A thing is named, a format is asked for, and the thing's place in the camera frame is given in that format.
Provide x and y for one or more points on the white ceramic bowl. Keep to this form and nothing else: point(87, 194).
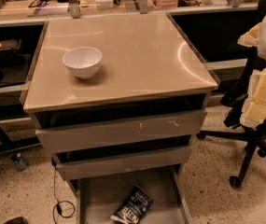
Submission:
point(83, 62)

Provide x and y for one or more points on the blue kettle chip bag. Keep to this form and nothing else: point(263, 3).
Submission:
point(133, 208)

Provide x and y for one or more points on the top grey drawer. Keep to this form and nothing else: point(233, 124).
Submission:
point(120, 131)

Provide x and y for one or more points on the middle grey drawer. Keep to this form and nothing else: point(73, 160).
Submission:
point(124, 163)

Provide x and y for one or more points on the plastic water bottle on floor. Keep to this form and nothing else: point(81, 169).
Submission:
point(20, 162)

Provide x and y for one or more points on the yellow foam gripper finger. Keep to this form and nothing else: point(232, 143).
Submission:
point(250, 38)
point(254, 108)

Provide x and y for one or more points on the open bottom grey drawer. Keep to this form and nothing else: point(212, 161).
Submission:
point(98, 198)

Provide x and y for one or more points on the black office chair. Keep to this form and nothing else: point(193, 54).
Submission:
point(255, 138)

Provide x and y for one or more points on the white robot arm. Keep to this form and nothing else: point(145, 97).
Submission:
point(261, 47)

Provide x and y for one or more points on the grey drawer cabinet with counter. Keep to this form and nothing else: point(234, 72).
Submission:
point(148, 68)

